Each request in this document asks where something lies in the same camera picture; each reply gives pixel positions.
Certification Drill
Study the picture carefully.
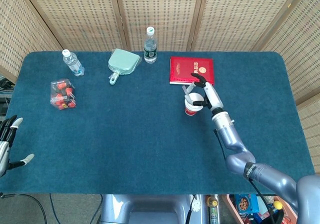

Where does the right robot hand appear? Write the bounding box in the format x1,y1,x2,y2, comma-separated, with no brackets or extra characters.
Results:
184,73,224,114

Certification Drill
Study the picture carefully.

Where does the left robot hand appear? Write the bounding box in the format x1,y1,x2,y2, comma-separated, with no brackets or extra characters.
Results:
0,115,35,177

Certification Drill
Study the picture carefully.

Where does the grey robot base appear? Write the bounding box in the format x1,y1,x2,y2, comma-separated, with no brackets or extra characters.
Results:
99,194,210,224

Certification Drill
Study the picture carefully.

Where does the red cup with white lid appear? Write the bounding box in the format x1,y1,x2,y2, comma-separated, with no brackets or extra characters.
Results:
183,91,205,116

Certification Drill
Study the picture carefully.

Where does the red hardcover book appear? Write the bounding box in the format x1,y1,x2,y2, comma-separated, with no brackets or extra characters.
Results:
169,56,215,86

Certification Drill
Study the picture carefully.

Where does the dark floor equipment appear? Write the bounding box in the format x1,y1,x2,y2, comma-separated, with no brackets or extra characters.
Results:
0,75,16,117

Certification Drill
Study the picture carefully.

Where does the clear box of red toys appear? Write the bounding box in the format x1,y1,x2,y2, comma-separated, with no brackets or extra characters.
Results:
50,78,77,111

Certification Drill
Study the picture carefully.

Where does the water bottle with green label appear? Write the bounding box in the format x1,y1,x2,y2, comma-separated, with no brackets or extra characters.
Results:
143,26,158,64

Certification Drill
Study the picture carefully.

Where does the light green dustpan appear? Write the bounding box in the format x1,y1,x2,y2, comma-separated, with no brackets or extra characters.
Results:
108,48,142,86

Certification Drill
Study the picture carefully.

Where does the woven bamboo folding screen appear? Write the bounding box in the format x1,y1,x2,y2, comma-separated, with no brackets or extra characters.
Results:
0,0,320,175

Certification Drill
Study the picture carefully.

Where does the water bottle with blue label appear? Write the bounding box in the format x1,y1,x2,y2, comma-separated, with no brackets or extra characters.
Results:
61,49,85,77

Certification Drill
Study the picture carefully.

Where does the blue felt table cover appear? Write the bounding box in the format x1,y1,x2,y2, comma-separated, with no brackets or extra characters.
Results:
0,50,316,195

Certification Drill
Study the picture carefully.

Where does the white round disc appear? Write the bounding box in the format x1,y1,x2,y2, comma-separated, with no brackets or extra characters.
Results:
191,194,202,213

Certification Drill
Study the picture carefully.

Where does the pink storage bin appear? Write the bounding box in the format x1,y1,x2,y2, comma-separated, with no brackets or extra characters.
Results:
222,194,298,224

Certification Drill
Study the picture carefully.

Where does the bottle with yellow cap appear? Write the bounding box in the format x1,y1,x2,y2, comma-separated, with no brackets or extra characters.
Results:
206,194,220,224

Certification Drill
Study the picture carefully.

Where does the blue snack box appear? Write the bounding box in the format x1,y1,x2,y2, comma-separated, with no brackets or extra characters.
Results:
234,194,260,214

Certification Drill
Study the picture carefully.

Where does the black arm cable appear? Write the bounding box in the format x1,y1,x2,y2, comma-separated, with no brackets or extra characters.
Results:
213,128,276,224

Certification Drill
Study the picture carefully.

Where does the black floor cable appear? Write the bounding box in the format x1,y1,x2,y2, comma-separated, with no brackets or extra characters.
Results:
0,192,48,224

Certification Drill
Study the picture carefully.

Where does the blue floor cable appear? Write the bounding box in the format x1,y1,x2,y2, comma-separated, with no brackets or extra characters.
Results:
49,193,61,224

